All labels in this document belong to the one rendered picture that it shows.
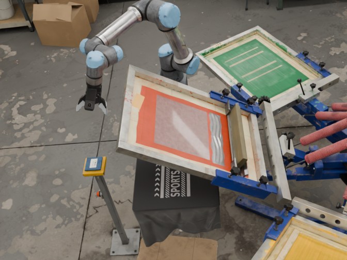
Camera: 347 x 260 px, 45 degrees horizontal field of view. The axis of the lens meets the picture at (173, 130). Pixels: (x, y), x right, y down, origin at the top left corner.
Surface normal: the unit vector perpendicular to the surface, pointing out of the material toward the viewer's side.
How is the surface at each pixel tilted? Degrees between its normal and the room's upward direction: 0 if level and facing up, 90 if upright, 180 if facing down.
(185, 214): 96
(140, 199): 0
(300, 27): 0
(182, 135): 32
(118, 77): 0
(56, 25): 90
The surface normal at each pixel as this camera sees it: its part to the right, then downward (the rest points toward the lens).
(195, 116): 0.43, -0.62
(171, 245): -0.14, -0.68
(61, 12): -0.26, 0.08
